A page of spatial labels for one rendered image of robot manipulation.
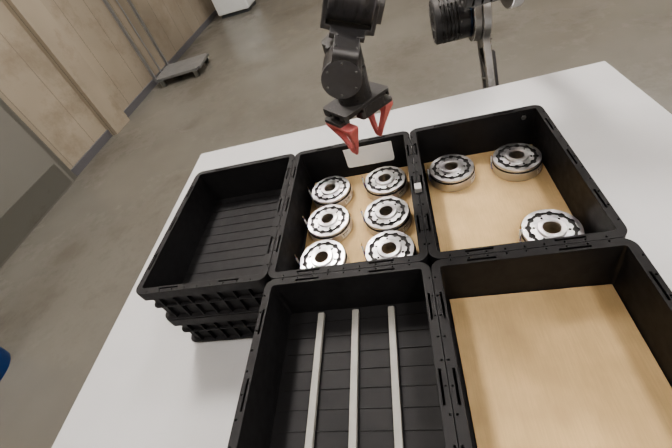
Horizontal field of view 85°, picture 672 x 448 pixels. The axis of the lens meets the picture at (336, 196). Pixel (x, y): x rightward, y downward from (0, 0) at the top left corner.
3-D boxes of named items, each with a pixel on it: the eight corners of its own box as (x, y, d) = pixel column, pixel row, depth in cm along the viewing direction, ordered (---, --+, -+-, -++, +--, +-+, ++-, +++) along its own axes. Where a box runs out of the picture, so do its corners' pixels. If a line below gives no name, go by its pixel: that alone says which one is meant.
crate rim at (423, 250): (298, 159, 99) (295, 152, 98) (410, 137, 92) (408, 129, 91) (271, 286, 70) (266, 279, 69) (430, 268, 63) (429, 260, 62)
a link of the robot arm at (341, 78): (385, -12, 52) (325, -22, 52) (391, 14, 44) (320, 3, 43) (368, 68, 61) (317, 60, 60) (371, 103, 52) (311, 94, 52)
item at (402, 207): (365, 201, 87) (364, 199, 87) (408, 195, 85) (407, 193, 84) (364, 233, 80) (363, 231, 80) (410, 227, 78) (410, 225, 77)
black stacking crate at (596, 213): (416, 166, 98) (409, 131, 91) (535, 145, 92) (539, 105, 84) (437, 297, 69) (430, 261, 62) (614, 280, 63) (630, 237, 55)
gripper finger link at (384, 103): (400, 134, 68) (391, 88, 62) (373, 155, 66) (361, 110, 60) (374, 124, 73) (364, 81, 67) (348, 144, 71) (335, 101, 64)
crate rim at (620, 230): (410, 137, 92) (408, 129, 91) (539, 112, 86) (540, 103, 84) (430, 268, 63) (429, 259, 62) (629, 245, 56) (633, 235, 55)
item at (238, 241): (217, 202, 112) (198, 173, 105) (309, 185, 105) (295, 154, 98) (166, 323, 83) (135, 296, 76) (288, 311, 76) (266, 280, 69)
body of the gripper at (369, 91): (391, 96, 63) (383, 54, 58) (348, 127, 60) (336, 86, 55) (365, 88, 67) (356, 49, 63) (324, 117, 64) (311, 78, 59)
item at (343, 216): (311, 208, 91) (310, 207, 90) (350, 203, 88) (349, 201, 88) (305, 240, 83) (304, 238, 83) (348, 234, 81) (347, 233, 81)
